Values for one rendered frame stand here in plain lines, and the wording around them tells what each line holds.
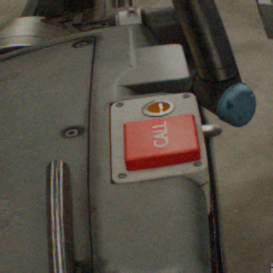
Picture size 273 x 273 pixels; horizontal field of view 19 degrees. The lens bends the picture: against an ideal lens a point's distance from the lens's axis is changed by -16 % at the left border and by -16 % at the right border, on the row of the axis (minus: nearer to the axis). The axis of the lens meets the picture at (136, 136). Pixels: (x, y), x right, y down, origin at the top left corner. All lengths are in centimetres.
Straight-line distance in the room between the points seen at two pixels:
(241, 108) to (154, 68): 50
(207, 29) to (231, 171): 176
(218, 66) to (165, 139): 62
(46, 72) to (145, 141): 22
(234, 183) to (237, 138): 30
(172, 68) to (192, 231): 27
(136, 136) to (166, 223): 12
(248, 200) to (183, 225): 222
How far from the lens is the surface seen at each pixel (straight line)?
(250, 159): 310
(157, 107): 82
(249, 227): 274
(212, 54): 135
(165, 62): 92
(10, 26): 122
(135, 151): 75
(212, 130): 190
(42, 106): 88
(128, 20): 146
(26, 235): 69
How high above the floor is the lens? 164
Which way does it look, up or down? 29 degrees down
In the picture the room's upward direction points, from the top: 10 degrees counter-clockwise
